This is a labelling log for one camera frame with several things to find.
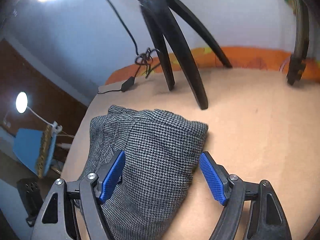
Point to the tall silver tripod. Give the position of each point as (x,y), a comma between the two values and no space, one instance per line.
(297,63)

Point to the blue plastic chair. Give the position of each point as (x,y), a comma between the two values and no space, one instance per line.
(26,148)

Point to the grey houndstooth shorts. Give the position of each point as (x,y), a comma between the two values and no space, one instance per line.
(162,152)

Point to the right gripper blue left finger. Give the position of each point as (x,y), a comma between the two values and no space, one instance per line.
(57,218)

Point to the white clip desk lamp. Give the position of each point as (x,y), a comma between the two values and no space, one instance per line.
(21,104)

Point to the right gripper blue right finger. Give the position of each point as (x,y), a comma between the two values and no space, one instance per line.
(266,220)

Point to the small black tripod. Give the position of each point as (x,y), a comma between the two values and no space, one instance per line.
(164,28)

